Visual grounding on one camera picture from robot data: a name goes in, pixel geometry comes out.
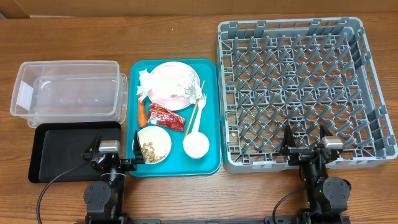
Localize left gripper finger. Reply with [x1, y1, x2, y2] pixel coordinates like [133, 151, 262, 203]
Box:
[86, 132, 101, 153]
[133, 131, 146, 164]

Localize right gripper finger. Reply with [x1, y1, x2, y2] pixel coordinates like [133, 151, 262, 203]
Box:
[281, 124, 295, 149]
[320, 124, 333, 146]

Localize rice and peanut shells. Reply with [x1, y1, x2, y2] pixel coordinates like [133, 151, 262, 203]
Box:
[142, 142, 167, 164]

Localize white bowl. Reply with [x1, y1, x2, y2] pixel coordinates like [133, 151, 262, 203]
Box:
[131, 126, 172, 165]

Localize orange carrot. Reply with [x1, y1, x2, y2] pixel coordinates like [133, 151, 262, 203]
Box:
[137, 95, 147, 128]

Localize white napkin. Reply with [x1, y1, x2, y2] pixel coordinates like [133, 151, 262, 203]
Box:
[136, 68, 154, 102]
[177, 73, 202, 104]

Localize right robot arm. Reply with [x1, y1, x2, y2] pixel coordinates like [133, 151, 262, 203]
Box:
[272, 125, 351, 223]

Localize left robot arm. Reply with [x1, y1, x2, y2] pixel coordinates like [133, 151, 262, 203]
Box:
[83, 132, 146, 223]

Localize grey dishwasher rack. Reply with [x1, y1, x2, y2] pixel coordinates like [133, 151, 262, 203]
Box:
[216, 17, 397, 173]

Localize black plastic tray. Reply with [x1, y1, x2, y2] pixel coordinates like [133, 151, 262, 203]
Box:
[28, 121, 121, 183]

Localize red snack wrapper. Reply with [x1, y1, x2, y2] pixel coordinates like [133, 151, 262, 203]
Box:
[147, 103, 186, 131]

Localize small white cup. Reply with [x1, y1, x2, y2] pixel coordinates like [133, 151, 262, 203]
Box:
[183, 132, 210, 159]

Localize teal plastic tray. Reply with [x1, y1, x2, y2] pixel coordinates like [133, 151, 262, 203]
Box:
[126, 58, 222, 177]

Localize clear plastic bin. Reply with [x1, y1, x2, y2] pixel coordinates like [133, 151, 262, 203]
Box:
[10, 60, 128, 128]

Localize pink plate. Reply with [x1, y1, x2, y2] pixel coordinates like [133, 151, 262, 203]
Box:
[148, 61, 200, 111]

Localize white plastic fork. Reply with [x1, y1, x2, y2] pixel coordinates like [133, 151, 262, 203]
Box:
[192, 93, 206, 133]

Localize wooden chopstick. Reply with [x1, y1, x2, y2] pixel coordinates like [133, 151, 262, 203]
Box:
[184, 80, 205, 139]

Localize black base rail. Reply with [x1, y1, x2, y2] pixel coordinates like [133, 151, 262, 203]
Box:
[75, 216, 351, 224]

